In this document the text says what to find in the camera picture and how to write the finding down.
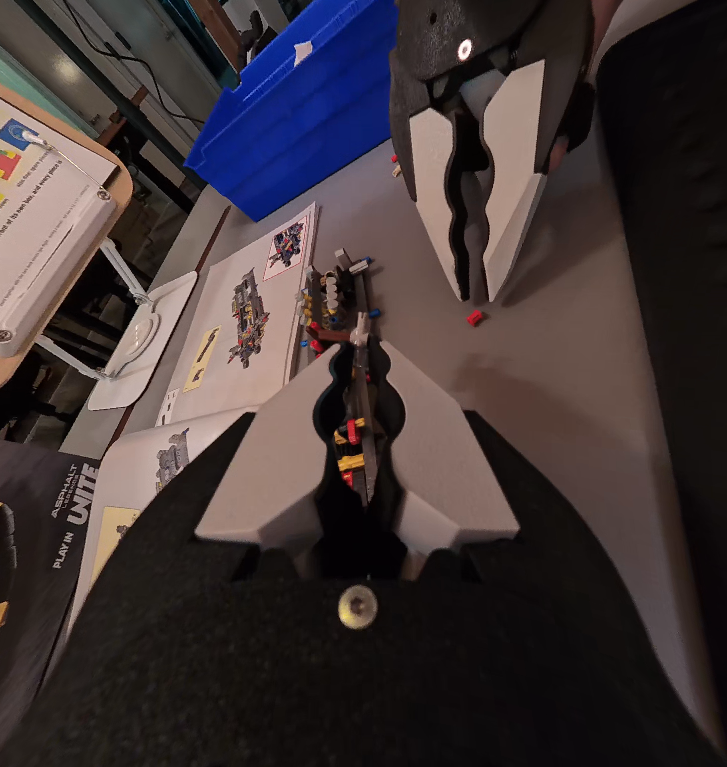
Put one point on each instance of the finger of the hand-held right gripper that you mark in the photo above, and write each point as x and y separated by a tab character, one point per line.
516	150
432	180

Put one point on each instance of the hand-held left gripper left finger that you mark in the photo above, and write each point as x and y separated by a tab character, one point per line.
267	479

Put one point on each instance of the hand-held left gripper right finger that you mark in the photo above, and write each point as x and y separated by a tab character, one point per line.
453	479

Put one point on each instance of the red lego bush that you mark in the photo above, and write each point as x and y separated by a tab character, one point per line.
475	317

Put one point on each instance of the lego car chassis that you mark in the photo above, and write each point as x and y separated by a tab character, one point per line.
339	299

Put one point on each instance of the brown lego axle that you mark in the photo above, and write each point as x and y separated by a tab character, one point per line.
330	335

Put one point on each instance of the light grey lego connector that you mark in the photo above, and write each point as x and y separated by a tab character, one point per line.
361	326

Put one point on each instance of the lego instruction booklet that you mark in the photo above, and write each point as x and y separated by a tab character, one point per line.
237	335

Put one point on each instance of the lego set box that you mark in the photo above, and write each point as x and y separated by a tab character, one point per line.
27	539

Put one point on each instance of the person's right hand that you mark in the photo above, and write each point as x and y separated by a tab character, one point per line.
560	157

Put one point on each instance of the white paper scrap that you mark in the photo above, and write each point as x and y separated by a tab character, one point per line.
303	53

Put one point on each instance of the blue plastic bin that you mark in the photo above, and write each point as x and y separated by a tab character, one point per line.
291	120

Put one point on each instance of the black perforated foam pad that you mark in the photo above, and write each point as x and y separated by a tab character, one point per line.
681	299

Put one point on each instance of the wooden stand board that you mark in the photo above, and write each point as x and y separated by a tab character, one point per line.
120	174

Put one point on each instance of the black table leg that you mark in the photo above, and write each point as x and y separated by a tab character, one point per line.
87	72

